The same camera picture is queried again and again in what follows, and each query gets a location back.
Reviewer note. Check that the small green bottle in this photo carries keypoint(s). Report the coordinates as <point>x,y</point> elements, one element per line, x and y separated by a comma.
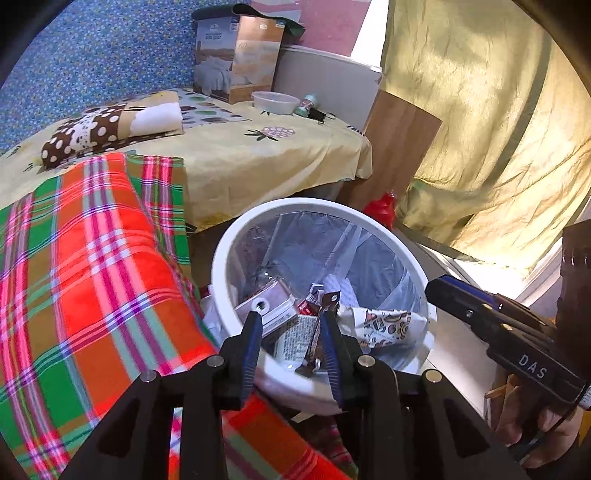
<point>305,107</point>

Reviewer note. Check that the large white foam net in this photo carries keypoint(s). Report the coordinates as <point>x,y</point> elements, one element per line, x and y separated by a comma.
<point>339,286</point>

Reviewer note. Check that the red green plaid blanket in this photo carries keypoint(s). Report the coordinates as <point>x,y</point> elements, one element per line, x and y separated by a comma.
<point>92,277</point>

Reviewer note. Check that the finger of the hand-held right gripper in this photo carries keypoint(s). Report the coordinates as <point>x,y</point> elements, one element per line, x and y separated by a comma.
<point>455,307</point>
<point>466,290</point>

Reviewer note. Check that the white panel cabinet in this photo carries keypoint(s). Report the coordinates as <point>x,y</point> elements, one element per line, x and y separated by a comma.
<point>332,83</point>

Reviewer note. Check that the brown snack wrapper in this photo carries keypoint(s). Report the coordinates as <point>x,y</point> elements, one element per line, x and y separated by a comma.
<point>317,344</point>

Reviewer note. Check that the boxed quilt packaging bag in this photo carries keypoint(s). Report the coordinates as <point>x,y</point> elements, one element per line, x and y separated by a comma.
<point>221,60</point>

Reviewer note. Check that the brown polka dot pillow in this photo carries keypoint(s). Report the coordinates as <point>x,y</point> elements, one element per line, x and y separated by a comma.
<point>92,129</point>

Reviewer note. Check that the person's right hand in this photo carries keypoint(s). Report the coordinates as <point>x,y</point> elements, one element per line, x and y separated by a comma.
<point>510,415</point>

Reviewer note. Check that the yellow curtain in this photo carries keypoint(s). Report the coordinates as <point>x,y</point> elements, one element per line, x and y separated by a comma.
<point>485,115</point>

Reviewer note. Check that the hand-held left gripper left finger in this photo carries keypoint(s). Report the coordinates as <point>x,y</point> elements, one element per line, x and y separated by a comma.
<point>247,355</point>

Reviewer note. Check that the white round waste bin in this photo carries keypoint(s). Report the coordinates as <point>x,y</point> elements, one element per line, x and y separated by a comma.
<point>223,286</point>

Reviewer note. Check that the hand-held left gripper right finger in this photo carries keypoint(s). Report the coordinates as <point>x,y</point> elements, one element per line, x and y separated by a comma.
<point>332,360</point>

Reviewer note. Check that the black face mask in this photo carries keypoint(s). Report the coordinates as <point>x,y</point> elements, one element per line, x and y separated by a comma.
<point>318,115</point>

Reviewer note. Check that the wooden board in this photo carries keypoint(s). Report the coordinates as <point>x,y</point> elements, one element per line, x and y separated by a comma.
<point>397,147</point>

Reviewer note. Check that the red plastic bag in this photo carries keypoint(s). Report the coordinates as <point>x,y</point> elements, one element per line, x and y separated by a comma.
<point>381,210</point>

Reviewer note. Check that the clear plastic bowl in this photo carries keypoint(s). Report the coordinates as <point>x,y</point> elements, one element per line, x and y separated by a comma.
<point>274,102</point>

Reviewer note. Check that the blue floral headboard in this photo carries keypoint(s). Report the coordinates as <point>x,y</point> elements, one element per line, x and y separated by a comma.
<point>92,55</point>

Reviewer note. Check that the yellow printed bedsheet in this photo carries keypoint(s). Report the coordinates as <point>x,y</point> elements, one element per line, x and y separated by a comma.
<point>254,161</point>

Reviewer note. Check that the pink drink carton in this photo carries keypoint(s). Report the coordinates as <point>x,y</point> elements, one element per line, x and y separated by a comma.
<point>263,307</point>

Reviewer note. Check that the patterned paper wrapper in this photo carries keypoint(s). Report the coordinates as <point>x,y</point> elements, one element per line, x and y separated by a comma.
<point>388,325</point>

